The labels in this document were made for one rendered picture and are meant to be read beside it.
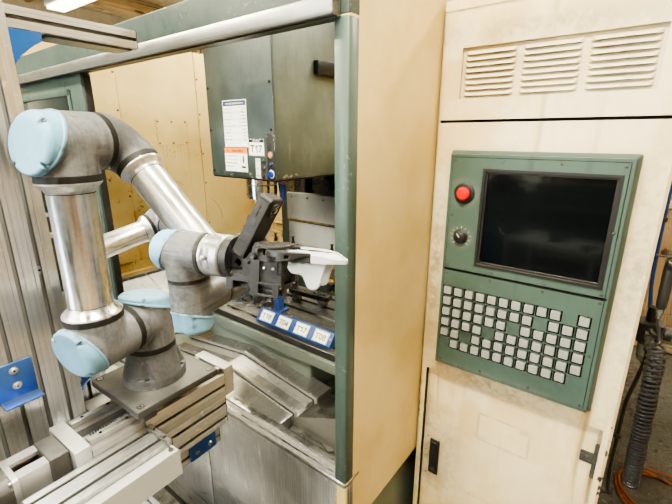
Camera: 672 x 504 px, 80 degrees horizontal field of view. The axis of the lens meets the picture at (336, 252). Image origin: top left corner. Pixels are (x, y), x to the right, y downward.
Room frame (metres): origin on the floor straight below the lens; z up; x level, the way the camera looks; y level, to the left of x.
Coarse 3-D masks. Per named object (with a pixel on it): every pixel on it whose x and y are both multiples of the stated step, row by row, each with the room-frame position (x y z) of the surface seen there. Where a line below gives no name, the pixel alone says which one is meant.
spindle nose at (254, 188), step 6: (246, 180) 2.04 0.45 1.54; (252, 180) 2.01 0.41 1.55; (258, 180) 2.01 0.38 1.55; (246, 186) 2.05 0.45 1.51; (252, 186) 2.01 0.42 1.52; (258, 186) 2.01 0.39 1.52; (264, 186) 2.01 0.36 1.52; (270, 186) 2.03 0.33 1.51; (276, 186) 2.07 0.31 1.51; (246, 192) 2.06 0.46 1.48; (252, 192) 2.01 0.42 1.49; (258, 192) 2.01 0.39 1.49; (264, 192) 2.01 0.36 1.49; (270, 192) 2.03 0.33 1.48; (276, 192) 2.07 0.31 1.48; (252, 198) 2.02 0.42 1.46
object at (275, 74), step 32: (288, 32) 1.80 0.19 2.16; (320, 32) 1.96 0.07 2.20; (224, 64) 1.91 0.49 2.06; (256, 64) 1.78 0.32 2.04; (288, 64) 1.80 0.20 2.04; (320, 64) 1.92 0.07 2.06; (224, 96) 1.92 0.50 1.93; (256, 96) 1.79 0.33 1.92; (288, 96) 1.79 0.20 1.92; (320, 96) 1.96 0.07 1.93; (256, 128) 1.79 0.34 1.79; (288, 128) 1.79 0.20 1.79; (320, 128) 1.96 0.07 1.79; (224, 160) 1.94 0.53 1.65; (288, 160) 1.78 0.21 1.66; (320, 160) 1.96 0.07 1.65
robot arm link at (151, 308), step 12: (120, 300) 0.87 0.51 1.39; (132, 300) 0.86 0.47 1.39; (144, 300) 0.88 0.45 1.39; (156, 300) 0.88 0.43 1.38; (168, 300) 0.92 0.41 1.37; (132, 312) 0.84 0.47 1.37; (144, 312) 0.86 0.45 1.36; (156, 312) 0.88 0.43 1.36; (168, 312) 0.91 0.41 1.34; (144, 324) 0.84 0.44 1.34; (156, 324) 0.87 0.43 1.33; (168, 324) 0.91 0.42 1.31; (144, 336) 0.84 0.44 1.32; (156, 336) 0.87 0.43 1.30; (168, 336) 0.90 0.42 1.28; (144, 348) 0.86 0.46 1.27; (156, 348) 0.87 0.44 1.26
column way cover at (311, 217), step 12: (288, 192) 2.56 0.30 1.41; (300, 192) 2.54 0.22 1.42; (288, 204) 2.56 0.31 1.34; (300, 204) 2.50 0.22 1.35; (312, 204) 2.44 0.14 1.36; (324, 204) 2.38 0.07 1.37; (288, 216) 2.56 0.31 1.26; (300, 216) 2.50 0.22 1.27; (312, 216) 2.44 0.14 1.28; (324, 216) 2.38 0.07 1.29; (300, 228) 2.51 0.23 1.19; (312, 228) 2.45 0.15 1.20; (324, 228) 2.39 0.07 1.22; (300, 240) 2.51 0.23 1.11; (312, 240) 2.45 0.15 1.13; (324, 240) 2.39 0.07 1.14
